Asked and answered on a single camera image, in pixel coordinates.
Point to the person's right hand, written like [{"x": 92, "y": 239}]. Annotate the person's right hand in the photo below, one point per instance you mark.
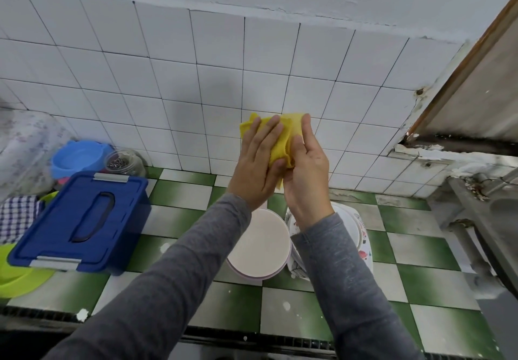
[{"x": 307, "y": 182}]

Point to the person's left hand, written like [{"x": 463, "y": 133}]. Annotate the person's left hand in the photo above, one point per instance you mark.
[{"x": 255, "y": 174}]

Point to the cream plastic bowl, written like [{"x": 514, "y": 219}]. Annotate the cream plastic bowl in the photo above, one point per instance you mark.
[{"x": 260, "y": 246}]

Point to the person's right forearm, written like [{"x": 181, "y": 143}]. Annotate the person's right forearm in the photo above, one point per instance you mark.
[{"x": 352, "y": 299}]

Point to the glass jar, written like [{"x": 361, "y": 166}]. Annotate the glass jar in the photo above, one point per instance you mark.
[{"x": 125, "y": 161}]

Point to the blue plastic bowl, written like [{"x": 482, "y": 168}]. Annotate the blue plastic bowl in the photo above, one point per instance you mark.
[{"x": 81, "y": 157}]

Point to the blue plastic box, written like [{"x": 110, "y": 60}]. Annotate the blue plastic box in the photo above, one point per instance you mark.
[{"x": 77, "y": 222}]

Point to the clear plastic bag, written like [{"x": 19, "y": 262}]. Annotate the clear plastic bag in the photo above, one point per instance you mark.
[{"x": 24, "y": 149}]

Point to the blue white checked cloth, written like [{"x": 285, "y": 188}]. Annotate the blue white checked cloth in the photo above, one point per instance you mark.
[{"x": 18, "y": 216}]

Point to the lime green plastic bowl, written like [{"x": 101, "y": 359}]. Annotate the lime green plastic bowl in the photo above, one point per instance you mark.
[{"x": 20, "y": 279}]

